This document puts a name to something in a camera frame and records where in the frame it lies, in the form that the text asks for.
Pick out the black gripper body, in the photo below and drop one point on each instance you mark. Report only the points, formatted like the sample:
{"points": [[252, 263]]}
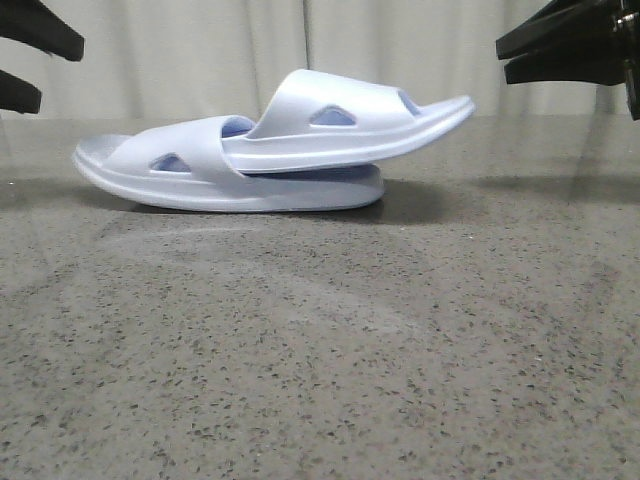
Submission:
{"points": [[626, 35]]}

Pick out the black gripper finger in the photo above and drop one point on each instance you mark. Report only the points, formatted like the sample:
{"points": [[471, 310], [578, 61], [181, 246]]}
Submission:
{"points": [[598, 63], [557, 22], [18, 95], [34, 24]]}

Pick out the beige curtain backdrop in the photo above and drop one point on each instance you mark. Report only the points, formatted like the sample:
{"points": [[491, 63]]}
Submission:
{"points": [[190, 59]]}

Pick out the light blue slipper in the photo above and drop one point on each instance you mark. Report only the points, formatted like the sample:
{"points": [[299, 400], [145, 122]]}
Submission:
{"points": [[185, 166], [318, 120]]}

